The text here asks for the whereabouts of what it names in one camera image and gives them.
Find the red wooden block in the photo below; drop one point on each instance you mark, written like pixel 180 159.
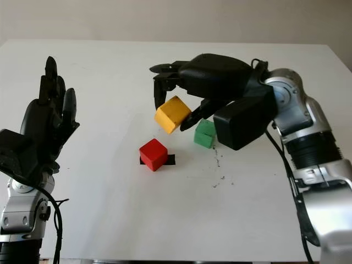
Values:
pixel 154 154

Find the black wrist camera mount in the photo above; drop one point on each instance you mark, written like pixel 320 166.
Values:
pixel 13 151
pixel 242 123

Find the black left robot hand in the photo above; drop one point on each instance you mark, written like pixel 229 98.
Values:
pixel 41 123

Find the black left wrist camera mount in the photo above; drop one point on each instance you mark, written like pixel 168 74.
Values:
pixel 13 151

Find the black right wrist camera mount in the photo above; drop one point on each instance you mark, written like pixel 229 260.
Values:
pixel 242 123

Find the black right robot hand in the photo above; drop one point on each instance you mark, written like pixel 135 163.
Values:
pixel 217 77

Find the yellow wooden block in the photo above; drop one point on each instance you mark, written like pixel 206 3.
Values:
pixel 171 112

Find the black tape mark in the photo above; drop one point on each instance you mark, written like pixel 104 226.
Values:
pixel 171 160

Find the green wooden block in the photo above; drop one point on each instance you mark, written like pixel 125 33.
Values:
pixel 203 134

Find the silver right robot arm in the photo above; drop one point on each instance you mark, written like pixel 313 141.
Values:
pixel 330 220

